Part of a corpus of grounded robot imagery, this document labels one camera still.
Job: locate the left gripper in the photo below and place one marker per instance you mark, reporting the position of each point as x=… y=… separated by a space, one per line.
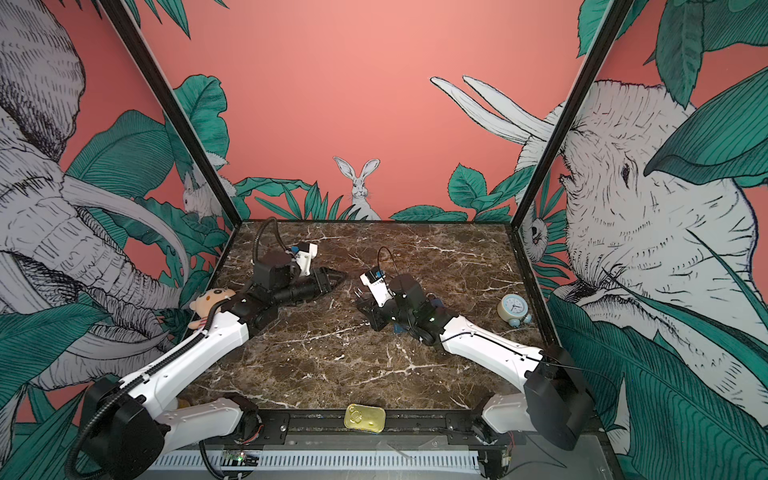
x=322 y=279

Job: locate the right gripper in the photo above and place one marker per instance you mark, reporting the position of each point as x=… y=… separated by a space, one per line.
x=377 y=319

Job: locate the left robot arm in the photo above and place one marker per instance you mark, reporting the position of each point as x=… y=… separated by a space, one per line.
x=127 y=424

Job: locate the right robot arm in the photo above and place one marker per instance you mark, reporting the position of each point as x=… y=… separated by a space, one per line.
x=554 y=398

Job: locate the gold tin can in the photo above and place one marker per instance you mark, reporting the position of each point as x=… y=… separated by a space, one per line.
x=364 y=418

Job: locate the plush doll toy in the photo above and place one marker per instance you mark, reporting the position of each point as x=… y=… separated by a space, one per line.
x=202 y=305

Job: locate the small round clock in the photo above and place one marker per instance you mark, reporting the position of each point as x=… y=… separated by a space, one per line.
x=514 y=310

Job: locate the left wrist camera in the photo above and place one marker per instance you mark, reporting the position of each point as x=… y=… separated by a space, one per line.
x=303 y=254

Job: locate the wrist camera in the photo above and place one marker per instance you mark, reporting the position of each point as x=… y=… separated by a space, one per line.
x=375 y=280
x=303 y=254

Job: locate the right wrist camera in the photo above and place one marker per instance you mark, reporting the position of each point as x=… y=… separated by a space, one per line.
x=375 y=280

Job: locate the white perforated rail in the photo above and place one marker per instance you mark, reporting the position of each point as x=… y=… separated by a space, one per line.
x=328 y=460

